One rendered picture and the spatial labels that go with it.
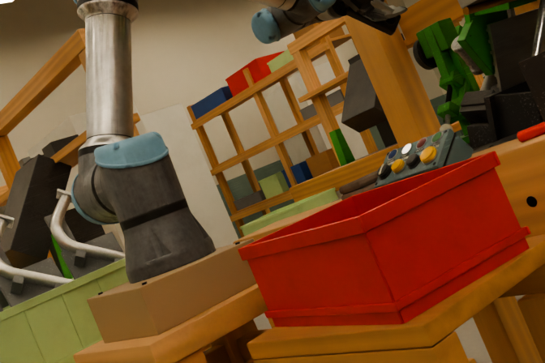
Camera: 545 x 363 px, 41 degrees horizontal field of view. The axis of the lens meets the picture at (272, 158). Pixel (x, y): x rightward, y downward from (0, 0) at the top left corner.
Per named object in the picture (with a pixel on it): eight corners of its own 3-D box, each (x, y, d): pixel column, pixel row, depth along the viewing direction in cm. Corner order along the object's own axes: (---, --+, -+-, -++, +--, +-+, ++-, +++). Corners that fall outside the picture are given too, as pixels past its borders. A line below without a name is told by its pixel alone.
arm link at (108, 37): (92, 215, 121) (89, -77, 133) (66, 228, 134) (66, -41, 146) (159, 217, 128) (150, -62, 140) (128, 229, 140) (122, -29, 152)
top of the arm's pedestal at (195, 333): (160, 372, 98) (148, 344, 98) (80, 377, 123) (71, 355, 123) (324, 279, 117) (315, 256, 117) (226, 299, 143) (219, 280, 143)
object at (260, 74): (409, 242, 658) (311, 14, 665) (253, 283, 845) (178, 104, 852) (442, 222, 693) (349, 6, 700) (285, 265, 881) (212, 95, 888)
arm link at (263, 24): (268, 0, 152) (304, -15, 158) (242, 20, 161) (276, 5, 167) (286, 33, 152) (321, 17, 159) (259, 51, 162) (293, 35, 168)
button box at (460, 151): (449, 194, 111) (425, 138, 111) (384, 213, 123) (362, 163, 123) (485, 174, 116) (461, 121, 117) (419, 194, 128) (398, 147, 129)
